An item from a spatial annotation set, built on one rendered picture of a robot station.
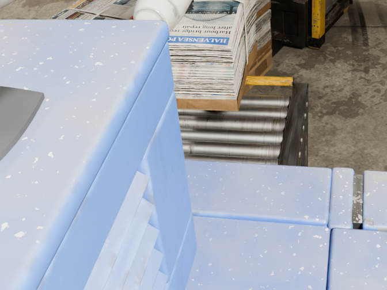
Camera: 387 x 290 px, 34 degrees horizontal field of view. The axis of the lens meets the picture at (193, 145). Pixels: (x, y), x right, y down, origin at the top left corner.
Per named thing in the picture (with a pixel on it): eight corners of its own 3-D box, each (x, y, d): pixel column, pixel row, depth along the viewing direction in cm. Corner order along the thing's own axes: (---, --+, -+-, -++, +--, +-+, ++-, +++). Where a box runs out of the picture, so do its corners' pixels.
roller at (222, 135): (133, 128, 197) (135, 143, 199) (286, 136, 186) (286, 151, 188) (139, 122, 201) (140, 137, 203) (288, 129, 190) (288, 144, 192)
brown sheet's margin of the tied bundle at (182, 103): (154, 72, 193) (151, 61, 190) (247, 75, 186) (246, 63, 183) (139, 108, 182) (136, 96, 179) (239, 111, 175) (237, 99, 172)
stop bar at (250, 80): (168, 77, 220) (167, 73, 219) (294, 81, 210) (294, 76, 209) (166, 83, 218) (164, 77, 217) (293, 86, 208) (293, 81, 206)
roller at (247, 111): (146, 100, 208) (145, 115, 207) (291, 106, 197) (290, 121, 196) (151, 104, 213) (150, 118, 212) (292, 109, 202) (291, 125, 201)
